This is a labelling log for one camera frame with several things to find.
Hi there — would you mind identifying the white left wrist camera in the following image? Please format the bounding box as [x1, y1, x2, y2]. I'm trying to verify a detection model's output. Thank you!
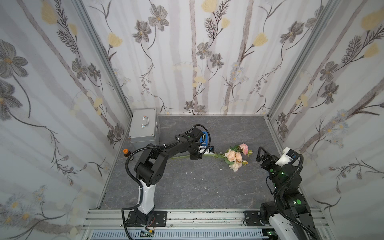
[199, 146, 215, 155]

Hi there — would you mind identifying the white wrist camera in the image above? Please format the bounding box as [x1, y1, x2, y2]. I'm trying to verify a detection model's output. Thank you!
[276, 147, 299, 167]
[199, 146, 215, 155]

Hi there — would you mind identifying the white slotted cable duct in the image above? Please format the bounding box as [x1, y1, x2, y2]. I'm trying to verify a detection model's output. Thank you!
[89, 229, 268, 240]

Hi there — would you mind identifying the blue tape dispenser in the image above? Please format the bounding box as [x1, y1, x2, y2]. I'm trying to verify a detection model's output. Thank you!
[200, 131, 209, 147]

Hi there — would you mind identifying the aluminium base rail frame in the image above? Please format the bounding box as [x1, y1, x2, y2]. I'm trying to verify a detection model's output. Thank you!
[78, 208, 334, 240]

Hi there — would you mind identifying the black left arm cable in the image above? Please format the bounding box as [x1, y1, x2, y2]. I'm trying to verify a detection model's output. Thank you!
[121, 123, 211, 240]

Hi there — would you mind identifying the brown bottle orange cap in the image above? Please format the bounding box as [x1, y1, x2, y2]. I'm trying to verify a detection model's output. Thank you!
[123, 149, 131, 158]

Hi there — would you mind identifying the pink artificial flower bouquet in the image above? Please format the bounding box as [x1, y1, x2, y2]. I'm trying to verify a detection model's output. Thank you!
[169, 143, 253, 173]

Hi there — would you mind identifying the silver aluminium case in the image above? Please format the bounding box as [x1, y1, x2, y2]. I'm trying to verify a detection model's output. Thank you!
[128, 109, 160, 143]

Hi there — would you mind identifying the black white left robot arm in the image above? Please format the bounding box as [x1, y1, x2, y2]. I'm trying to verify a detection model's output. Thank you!
[122, 124, 211, 225]

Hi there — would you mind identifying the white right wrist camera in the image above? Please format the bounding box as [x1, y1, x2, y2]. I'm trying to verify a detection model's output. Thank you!
[276, 147, 299, 167]

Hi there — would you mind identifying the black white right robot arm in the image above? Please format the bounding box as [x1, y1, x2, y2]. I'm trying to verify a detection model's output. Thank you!
[244, 147, 320, 240]

